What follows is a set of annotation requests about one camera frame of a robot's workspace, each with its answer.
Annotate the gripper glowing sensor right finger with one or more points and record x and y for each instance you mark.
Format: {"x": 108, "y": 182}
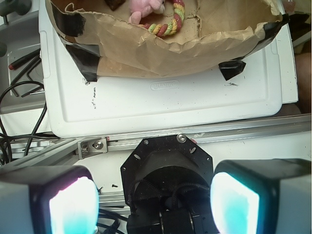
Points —
{"x": 264, "y": 196}

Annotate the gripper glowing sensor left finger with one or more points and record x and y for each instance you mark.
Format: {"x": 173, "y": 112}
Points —
{"x": 48, "y": 200}

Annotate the brown paper bag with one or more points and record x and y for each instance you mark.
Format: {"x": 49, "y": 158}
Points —
{"x": 219, "y": 33}

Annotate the pink plush toy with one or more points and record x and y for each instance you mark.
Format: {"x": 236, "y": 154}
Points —
{"x": 142, "y": 8}

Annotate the aluminium frame rail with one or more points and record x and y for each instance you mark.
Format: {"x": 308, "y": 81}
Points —
{"x": 269, "y": 137}

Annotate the metal corner bracket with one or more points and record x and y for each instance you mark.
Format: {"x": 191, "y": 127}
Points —
{"x": 91, "y": 146}

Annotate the red handled screwdriver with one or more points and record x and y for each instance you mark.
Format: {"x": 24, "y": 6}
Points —
{"x": 21, "y": 61}

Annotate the multicolour rope toy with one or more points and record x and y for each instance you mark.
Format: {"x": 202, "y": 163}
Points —
{"x": 171, "y": 27}

